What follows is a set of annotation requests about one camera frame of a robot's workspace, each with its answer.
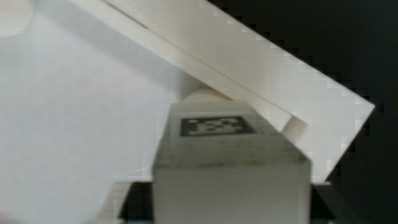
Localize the white square table top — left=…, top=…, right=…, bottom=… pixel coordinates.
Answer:
left=0, top=0, right=373, bottom=224

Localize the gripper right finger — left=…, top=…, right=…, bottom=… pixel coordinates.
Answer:
left=309, top=182, right=355, bottom=224

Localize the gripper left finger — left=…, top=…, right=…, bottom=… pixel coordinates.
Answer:
left=112, top=181, right=155, bottom=224

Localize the white table leg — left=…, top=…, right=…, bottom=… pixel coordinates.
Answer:
left=153, top=89, right=311, bottom=224

